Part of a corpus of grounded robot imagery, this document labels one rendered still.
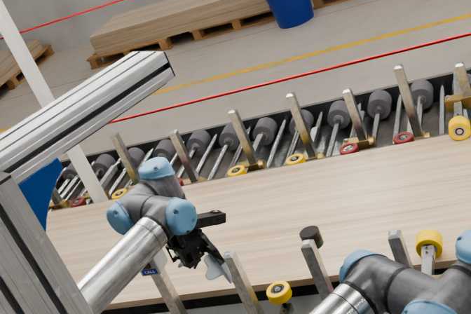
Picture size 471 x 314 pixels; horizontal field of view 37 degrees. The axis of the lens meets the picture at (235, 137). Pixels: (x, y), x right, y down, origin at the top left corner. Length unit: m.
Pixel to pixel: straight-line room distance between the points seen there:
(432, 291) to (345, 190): 1.74
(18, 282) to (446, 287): 0.56
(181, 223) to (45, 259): 0.58
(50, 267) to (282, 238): 1.73
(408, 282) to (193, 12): 7.48
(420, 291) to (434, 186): 1.60
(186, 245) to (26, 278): 0.83
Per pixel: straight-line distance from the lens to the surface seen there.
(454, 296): 1.03
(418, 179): 2.68
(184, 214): 1.49
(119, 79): 1.06
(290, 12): 7.62
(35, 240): 0.94
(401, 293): 1.06
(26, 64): 3.28
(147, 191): 1.62
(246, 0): 8.15
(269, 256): 2.55
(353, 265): 1.12
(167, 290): 2.32
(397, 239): 2.00
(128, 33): 8.88
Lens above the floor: 2.32
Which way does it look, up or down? 24 degrees down
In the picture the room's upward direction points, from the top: 23 degrees counter-clockwise
